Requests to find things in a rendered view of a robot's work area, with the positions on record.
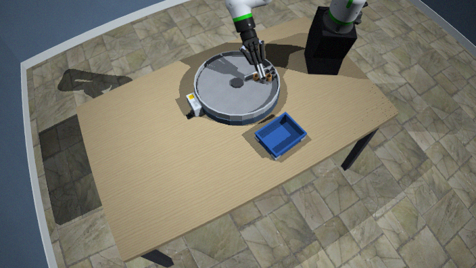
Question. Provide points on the blue open tray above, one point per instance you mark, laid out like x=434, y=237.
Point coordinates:
x=280, y=135

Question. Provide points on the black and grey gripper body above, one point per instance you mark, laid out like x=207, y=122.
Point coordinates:
x=249, y=37

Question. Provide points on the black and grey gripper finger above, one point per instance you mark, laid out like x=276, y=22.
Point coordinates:
x=260, y=56
x=252, y=60

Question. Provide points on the grey round turning table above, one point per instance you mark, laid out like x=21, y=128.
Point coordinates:
x=226, y=92

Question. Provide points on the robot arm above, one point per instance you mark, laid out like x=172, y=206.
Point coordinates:
x=337, y=19

